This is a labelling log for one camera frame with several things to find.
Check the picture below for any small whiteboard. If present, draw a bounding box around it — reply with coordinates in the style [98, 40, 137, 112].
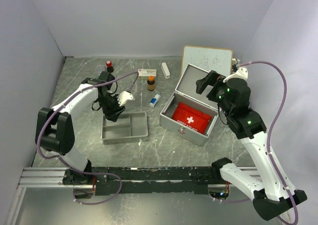
[181, 45, 233, 76]

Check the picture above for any aluminium frame rail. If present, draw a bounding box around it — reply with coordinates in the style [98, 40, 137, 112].
[17, 166, 280, 188]

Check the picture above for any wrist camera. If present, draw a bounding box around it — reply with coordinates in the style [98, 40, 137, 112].
[117, 91, 135, 107]
[223, 63, 249, 83]

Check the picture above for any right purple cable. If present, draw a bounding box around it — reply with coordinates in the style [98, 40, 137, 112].
[213, 60, 300, 225]

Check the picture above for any red first aid kit pouch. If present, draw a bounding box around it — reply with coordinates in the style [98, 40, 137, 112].
[172, 102, 213, 134]

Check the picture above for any purple cable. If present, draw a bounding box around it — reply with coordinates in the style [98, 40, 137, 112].
[213, 60, 300, 225]
[36, 71, 140, 205]

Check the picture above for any black bottle red cap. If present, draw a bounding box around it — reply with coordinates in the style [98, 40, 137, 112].
[105, 60, 114, 73]

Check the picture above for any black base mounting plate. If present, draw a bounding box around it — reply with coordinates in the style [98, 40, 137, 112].
[62, 165, 239, 196]

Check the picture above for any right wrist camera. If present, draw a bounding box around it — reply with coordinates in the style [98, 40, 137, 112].
[223, 63, 249, 83]

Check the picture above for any white blue tube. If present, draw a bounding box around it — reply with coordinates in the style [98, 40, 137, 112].
[149, 93, 161, 108]

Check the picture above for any grey metal case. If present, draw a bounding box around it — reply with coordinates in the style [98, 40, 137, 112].
[159, 64, 218, 146]

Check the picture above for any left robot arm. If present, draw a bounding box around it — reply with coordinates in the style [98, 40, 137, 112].
[35, 71, 125, 185]

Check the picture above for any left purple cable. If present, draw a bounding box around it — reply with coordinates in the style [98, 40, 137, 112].
[36, 71, 140, 205]

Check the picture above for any brown medicine bottle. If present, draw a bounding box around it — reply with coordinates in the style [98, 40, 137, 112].
[147, 75, 156, 91]

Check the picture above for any grey plastic divided tray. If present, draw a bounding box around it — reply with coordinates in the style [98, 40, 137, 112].
[100, 111, 149, 145]

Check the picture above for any white red medicine box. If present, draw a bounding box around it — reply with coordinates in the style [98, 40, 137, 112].
[138, 69, 157, 79]

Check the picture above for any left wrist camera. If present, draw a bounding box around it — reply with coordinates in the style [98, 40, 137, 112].
[117, 91, 135, 107]

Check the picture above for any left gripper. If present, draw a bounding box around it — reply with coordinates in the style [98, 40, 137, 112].
[97, 93, 126, 123]

